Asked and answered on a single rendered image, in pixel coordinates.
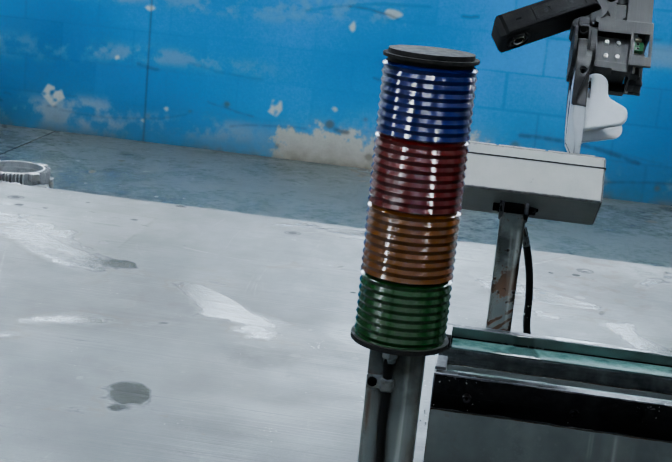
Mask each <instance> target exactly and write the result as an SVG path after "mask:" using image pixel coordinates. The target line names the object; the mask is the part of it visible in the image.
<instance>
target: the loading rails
mask: <svg viewBox="0 0 672 462"><path fill-rule="evenodd" d="M446 336H447V337H448V339H449V345H448V348H447V349H446V350H445V351H443V352H441V353H439V354H438V355H437V358H436V363H435V370H434V375H433V384H432V392H431V400H430V409H429V417H428V425H427V433H426V442H425V450H424V458H423V462H672V353H668V352H661V351H653V350H646V349H639V348H631V347H624V346H616V345H609V344H602V343H594V342H587V341H579V340H572V339H564V338H557V337H550V336H542V335H535V334H527V333H520V332H512V331H505V330H498V329H490V328H483V327H475V326H468V325H461V324H453V323H447V330H446Z"/></svg>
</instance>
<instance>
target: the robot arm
mask: <svg viewBox="0 0 672 462"><path fill-rule="evenodd" d="M653 7H654V0H542V1H539V2H536V3H533V4H530V5H527V6H524V7H521V8H518V9H515V10H512V11H509V12H506V13H504V14H501V15H498V16H496V18H495V20H494V25H493V29H492V33H491V36H492V38H493V40H494V42H495V44H496V47H497V49H498V50H499V51H500V52H501V53H502V52H505V51H508V50H511V49H515V48H518V47H521V46H523V45H526V44H529V43H532V42H535V41H538V40H541V39H544V38H547V37H550V36H552V35H555V34H558V33H561V32H564V31H567V30H570V29H571V30H570V34H569V40H570V42H571V45H570V50H569V57H568V66H567V75H566V82H569V86H568V95H567V105H566V119H565V148H566V150H567V152H568V153H576V154H580V148H581V144H582V143H586V142H595V141H604V140H612V139H616V138H618V137H619V136H620V135H621V133H622V125H623V124H624V123H625V122H626V120H627V110H626V108H625V107H623V106H622V105H620V104H618V103H616V102H615V101H613V100H611V99H610V98H609V96H608V95H614V96H623V94H625V95H634V96H640V90H641V87H642V73H643V68H651V57H652V45H653V33H654V23H652V19H653ZM648 42H649V47H648V57H645V55H644V53H645V50H646V47H647V45H648ZM623 80H624V84H623ZM588 88H590V89H588Z"/></svg>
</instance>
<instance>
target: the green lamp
mask: <svg viewBox="0 0 672 462"><path fill-rule="evenodd" d="M360 272H361V276H360V278H359V279H360V284H359V292H358V297H359V298H358V300H357V304H358V306H357V308H356V311H357V314H356V316H355V318H356V322H355V333H356V334H357V335H358V336H359V337H360V338H361V339H363V340H365V341H367V342H369V343H372V344H375V345H378V346H382V347H386V348H391V349H398V350H413V351H415V350H428V349H433V348H437V347H439V346H441V345H442V344H443V343H444V342H445V338H446V330H447V322H448V314H449V309H448V308H449V306H450V301H449V300H450V299H451V293H450V292H451V291H452V286H451V284H452V283H453V279H452V280H450V281H448V282H446V283H444V284H440V285H433V286H411V285H402V284H396V283H391V282H386V281H383V280H380V279H377V278H374V277H372V276H370V275H368V274H367V273H366V272H364V271H363V270H362V268H361V269H360Z"/></svg>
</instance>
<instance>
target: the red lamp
mask: <svg viewBox="0 0 672 462"><path fill-rule="evenodd" d="M375 136H376V138H375V139H374V143H375V146H374V148H373V151H374V155H373V156H372V159H373V163H372V165H371V167H372V171H371V173H370V174H371V177H372V178H371V180H370V185H371V186H370V188H369V193H370V195H369V196H368V200H369V201H370V202H371V203H373V204H374V205H376V206H378V207H380V208H383V209H386V210H390V211H394V212H399V213H404V214H411V215H422V216H445V215H451V214H455V213H457V212H459V211H460V210H462V206H461V203H462V201H463V198H462V195H463V193H464V190H463V187H464V185H465V182H464V179H465V177H466V174H465V170H466V169H467V166H466V162H467V161H468V158H467V154H468V152H469V149H468V146H469V144H470V142H469V141H466V142H464V143H459V144H431V143H420V142H413V141H406V140H401V139H396V138H392V137H388V136H385V135H383V134H381V133H379V132H378V131H375Z"/></svg>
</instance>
